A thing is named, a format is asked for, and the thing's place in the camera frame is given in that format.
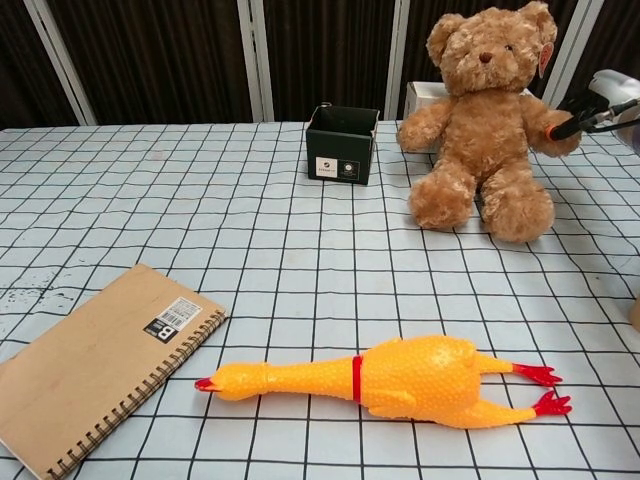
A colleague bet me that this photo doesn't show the black open cardboard box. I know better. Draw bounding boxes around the black open cardboard box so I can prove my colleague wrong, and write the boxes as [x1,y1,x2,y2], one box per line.
[305,104,380,186]

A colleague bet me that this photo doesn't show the black white-framed folding screen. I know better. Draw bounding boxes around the black white-framed folding screen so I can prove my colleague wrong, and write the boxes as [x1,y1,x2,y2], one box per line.
[0,0,640,126]

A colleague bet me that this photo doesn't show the brown teddy bear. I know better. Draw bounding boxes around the brown teddy bear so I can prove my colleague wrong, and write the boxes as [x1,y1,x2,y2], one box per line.
[397,0,581,245]

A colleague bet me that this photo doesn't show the white cardboard box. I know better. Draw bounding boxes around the white cardboard box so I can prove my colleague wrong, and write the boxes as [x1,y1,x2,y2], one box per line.
[404,79,536,119]

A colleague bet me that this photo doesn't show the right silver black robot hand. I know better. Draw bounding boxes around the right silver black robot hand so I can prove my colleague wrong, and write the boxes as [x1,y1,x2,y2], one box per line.
[545,69,640,142]

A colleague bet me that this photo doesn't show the kraft spiral notebook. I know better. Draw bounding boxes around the kraft spiral notebook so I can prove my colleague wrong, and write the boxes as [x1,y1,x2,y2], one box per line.
[0,263,227,480]

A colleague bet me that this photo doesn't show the yellow rubber chicken toy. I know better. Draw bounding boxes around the yellow rubber chicken toy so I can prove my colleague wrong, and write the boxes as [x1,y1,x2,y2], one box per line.
[194,335,573,426]

